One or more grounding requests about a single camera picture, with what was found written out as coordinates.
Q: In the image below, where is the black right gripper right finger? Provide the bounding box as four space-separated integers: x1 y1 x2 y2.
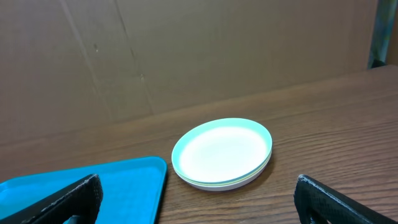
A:
294 174 397 224

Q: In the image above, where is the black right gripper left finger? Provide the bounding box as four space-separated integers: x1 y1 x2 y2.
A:
1 174 103 224

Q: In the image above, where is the white plate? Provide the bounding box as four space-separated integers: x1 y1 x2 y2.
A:
184 174 260 192

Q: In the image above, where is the light blue plate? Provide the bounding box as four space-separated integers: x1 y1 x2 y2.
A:
171 118 272 187

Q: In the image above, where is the yellow-green plate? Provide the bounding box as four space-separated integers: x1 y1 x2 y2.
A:
175 156 271 186

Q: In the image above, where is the teal plastic tray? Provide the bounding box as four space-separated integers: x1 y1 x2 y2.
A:
1 156 167 224

